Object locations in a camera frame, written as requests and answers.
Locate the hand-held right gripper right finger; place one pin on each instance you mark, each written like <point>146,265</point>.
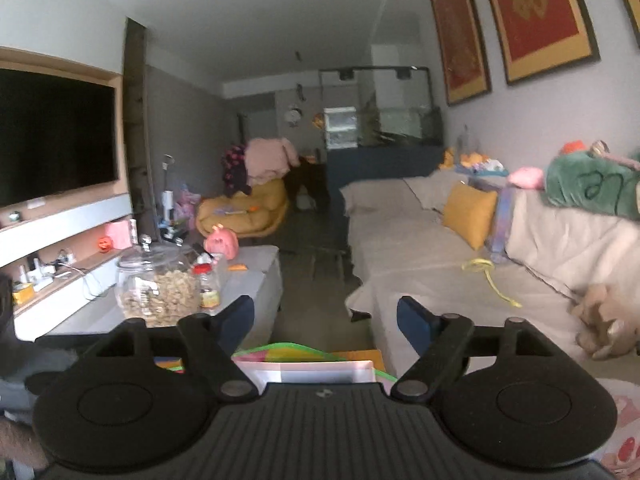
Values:
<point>414,325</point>

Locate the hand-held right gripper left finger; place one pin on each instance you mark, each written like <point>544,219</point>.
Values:
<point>237,321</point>

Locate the pink cardboard box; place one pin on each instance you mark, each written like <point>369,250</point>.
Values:
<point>310,372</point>

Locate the small red-lidded plastic jar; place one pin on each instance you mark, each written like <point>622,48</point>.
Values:
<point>210,291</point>

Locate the small orange toy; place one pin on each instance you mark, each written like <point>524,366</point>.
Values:
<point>237,267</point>

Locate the colourful play mat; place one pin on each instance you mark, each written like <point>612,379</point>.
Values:
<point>285,347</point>

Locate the beige sofa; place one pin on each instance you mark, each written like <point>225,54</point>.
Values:
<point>425,270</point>

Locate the pink pig toy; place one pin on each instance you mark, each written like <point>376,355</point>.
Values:
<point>222,244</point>

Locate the glass jar of nuts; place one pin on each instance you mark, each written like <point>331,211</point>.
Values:
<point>155,290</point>

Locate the yellow ribbon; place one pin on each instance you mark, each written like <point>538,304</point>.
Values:
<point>482,266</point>

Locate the yellow cushion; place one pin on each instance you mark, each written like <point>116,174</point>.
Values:
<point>469,215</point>

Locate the yellow bean bag chair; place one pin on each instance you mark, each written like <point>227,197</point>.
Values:
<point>271,196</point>

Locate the iridescent purple bag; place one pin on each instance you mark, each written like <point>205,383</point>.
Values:
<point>501,225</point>

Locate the beige cushion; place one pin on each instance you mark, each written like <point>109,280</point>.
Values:
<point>432,190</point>

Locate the white stick vacuum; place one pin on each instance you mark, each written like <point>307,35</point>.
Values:
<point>167,200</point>

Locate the pink shelf box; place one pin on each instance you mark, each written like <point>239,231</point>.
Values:
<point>120,235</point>

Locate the dark dotted garment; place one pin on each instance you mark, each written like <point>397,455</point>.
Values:
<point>234,170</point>

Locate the orange pumpkin toy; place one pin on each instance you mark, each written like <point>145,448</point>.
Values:
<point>104,244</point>

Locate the dark cloth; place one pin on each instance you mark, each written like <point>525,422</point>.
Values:
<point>310,180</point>

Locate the blue tank cabinet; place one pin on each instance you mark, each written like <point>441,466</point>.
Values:
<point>380,166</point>

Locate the pink jacket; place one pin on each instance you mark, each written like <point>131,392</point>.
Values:
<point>267,160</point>

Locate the yellow plush toy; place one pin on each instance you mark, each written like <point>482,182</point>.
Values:
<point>472,160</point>

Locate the pink plush toy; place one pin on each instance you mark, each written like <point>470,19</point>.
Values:
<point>525,178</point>

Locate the beige plush toy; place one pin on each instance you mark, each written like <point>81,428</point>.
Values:
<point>607,325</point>

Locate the white power strip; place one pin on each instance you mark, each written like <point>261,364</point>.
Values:
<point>42,271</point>

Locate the large glass fish tank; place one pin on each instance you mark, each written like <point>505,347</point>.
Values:
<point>402,120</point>

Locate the small glass tank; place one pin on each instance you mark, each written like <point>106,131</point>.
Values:
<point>339,127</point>

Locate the yellow toy truck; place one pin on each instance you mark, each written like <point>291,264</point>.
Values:
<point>22,294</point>

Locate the green plush toy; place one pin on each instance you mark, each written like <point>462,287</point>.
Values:
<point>590,182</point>

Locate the floral blanket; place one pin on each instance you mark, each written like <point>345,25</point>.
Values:
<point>622,420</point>

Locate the small shelf ornament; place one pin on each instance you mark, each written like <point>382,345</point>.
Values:
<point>15,217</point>

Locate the black flat television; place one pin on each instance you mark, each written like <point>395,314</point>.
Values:
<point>50,135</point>

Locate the white television wall unit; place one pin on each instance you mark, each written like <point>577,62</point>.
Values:
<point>75,216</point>

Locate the round wall clock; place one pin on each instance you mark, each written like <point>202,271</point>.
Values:
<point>292,114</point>

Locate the orange wall decoration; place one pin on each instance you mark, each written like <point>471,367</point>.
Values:
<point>318,122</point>

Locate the white wall socket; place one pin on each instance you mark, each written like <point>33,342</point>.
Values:
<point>36,204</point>

